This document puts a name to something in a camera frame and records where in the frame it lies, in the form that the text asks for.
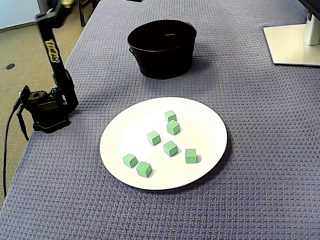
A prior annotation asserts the green cube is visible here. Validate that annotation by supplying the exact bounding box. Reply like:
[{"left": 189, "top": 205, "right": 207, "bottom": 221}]
[
  {"left": 122, "top": 153, "right": 139, "bottom": 169},
  {"left": 162, "top": 140, "right": 179, "bottom": 158},
  {"left": 185, "top": 148, "right": 198, "bottom": 164},
  {"left": 136, "top": 161, "right": 153, "bottom": 179},
  {"left": 146, "top": 130, "right": 162, "bottom": 147},
  {"left": 164, "top": 109, "right": 178, "bottom": 123},
  {"left": 166, "top": 119, "right": 181, "bottom": 136}
]

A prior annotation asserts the white round plate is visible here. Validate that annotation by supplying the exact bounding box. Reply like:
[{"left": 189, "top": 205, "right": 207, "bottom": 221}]
[{"left": 99, "top": 96, "right": 229, "bottom": 191}]

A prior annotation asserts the black monitor screen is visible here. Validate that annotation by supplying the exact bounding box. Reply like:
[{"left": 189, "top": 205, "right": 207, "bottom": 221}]
[{"left": 298, "top": 0, "right": 320, "bottom": 15}]

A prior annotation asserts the short black robot cable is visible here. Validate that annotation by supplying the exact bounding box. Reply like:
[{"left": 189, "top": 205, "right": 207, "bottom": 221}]
[{"left": 16, "top": 111, "right": 29, "bottom": 142}]

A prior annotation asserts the black metal bucket container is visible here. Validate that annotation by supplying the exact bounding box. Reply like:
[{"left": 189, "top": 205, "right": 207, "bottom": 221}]
[{"left": 126, "top": 19, "right": 198, "bottom": 80}]

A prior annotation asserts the blue woven table cloth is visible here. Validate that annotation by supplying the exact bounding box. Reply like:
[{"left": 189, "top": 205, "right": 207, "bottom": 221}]
[{"left": 0, "top": 0, "right": 320, "bottom": 240}]

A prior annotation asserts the dark chair frame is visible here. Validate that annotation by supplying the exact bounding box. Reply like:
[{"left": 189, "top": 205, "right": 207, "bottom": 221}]
[{"left": 76, "top": 0, "right": 101, "bottom": 28}]

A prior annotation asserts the white monitor stand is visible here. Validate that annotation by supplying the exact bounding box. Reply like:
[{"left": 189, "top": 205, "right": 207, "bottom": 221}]
[{"left": 263, "top": 11, "right": 320, "bottom": 67}]

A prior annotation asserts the long black robot cable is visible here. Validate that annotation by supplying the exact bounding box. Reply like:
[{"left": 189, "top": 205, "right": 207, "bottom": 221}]
[{"left": 2, "top": 98, "right": 22, "bottom": 199}]

